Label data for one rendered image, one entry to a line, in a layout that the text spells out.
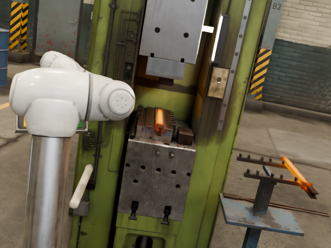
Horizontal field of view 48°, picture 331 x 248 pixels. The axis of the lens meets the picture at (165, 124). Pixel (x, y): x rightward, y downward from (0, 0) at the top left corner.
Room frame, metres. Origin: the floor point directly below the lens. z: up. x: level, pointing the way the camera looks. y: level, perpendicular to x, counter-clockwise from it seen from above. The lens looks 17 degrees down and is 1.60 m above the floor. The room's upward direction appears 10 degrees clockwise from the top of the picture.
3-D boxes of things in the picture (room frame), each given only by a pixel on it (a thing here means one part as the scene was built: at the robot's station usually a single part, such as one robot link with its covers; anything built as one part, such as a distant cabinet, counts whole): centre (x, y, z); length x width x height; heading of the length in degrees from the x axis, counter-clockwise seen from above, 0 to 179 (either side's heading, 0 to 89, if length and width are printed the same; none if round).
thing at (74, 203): (1.85, 0.39, 0.62); 0.44 x 0.05 x 0.05; 4
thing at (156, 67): (2.17, 0.07, 1.32); 0.42 x 0.20 x 0.10; 4
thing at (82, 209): (2.05, 0.42, 0.36); 0.09 x 0.07 x 0.12; 94
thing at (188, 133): (2.03, -0.12, 0.95); 0.12 x 0.08 x 0.06; 4
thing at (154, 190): (2.18, 0.01, 0.69); 0.56 x 0.38 x 0.45; 4
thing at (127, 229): (2.18, 0.01, 0.23); 0.55 x 0.37 x 0.47; 4
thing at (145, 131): (2.17, 0.07, 0.96); 0.42 x 0.20 x 0.09; 4
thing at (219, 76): (2.11, -0.25, 1.27); 0.09 x 0.02 x 0.17; 94
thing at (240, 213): (1.80, -0.58, 0.67); 0.40 x 0.30 x 0.02; 92
